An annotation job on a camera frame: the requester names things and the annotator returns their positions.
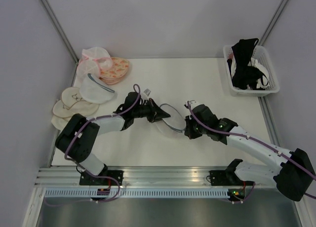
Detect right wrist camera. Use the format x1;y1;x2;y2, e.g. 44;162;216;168
184;100;200;113

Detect pink trimmed mesh bag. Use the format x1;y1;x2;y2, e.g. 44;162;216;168
76;59;100;82

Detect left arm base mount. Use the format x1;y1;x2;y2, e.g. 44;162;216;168
79;170;123;186

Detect white slotted cable duct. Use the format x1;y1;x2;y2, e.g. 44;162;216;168
44;188;230;198

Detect beige laundry bag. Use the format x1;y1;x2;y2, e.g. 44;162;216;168
51;115;72;131
61;87;84;108
52;100;99;119

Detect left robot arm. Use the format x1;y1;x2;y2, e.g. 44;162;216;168
55;92;171;186

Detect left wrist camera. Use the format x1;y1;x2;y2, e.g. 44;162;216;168
143;89;151;97

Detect white mesh bag blue zipper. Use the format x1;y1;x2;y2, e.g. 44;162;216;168
156;103;186;138

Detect black bra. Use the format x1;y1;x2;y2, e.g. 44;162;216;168
232;38;260;90

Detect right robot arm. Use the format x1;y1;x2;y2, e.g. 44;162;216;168
184;100;316;202

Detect white bra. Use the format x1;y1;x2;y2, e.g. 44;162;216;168
250;58;270;90

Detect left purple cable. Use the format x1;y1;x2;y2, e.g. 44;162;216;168
64;83;143;161

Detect white mesh bag blue trim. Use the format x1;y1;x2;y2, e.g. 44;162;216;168
79;74;116;104

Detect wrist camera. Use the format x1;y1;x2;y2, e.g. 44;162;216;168
184;100;200;113
143;89;151;97

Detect beige laundry bag middle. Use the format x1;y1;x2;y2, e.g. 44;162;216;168
52;100;99;119

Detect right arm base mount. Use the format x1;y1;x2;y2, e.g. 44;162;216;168
205;170;239;187

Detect aluminium frame post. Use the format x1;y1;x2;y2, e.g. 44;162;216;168
34;0;79;62
258;0;290;46

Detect white plastic basket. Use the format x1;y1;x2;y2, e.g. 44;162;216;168
223;45;280;97

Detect pink mesh bag top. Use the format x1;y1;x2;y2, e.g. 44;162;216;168
81;47;111;61

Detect aluminium rail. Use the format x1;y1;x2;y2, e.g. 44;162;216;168
34;165;304;187

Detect beige laundry bag bottom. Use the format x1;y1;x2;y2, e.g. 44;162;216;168
51;115;72;131

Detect left aluminium frame post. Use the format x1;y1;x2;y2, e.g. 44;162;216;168
34;0;79;62

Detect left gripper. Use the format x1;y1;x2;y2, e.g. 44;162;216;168
132;98;170;123

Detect orange patterned laundry bag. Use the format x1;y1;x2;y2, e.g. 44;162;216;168
99;57;130;85

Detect beige laundry bag top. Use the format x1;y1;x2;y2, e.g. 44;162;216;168
61;87;84;108

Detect right aluminium frame post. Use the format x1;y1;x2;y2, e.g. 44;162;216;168
258;0;290;46

